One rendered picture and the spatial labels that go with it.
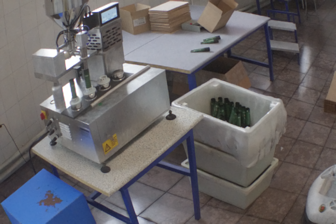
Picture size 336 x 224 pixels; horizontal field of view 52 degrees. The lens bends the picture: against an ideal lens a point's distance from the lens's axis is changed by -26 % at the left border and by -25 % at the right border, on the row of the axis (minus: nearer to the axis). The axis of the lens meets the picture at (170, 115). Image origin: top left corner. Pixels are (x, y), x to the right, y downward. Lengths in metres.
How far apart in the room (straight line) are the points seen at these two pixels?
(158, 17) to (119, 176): 1.97
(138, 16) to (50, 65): 1.85
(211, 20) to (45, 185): 2.08
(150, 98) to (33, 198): 0.94
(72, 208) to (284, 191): 1.55
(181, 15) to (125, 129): 1.85
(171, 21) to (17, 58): 1.50
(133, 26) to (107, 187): 2.10
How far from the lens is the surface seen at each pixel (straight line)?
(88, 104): 2.12
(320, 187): 2.46
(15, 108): 3.61
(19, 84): 3.59
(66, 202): 2.21
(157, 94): 2.33
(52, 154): 2.36
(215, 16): 3.57
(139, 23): 3.85
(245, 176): 2.62
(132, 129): 2.22
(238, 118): 2.74
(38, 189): 2.38
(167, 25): 3.72
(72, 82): 2.05
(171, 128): 2.36
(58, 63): 2.09
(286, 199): 2.89
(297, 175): 3.11
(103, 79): 2.20
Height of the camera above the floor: 1.98
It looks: 30 degrees down
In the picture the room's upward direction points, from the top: 8 degrees counter-clockwise
